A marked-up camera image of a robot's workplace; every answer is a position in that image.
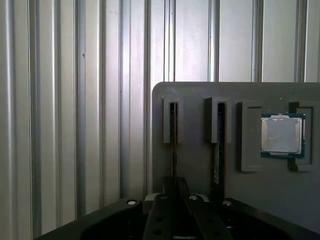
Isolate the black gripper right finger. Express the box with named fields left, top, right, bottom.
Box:
left=176, top=177, right=320, bottom=240

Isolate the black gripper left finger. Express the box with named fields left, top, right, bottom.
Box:
left=32, top=176, right=176, bottom=240

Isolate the RAM stick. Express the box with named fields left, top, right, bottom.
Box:
left=170, top=102, right=180, bottom=181
left=211, top=102, right=226, bottom=199

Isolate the grey parts rack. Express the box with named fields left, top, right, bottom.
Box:
left=151, top=81, right=320, bottom=232

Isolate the silver CPU chip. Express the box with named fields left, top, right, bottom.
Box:
left=259, top=112, right=307, bottom=159

